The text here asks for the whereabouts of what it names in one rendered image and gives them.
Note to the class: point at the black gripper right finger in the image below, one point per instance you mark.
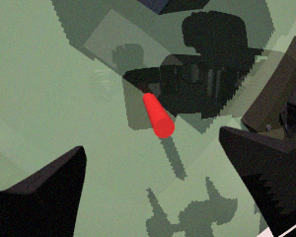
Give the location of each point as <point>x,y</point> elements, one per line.
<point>267,167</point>

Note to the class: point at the red peg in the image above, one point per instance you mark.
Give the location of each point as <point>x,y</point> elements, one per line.
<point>162,125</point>

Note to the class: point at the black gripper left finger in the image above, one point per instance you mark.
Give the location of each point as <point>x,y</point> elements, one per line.
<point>46,203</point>

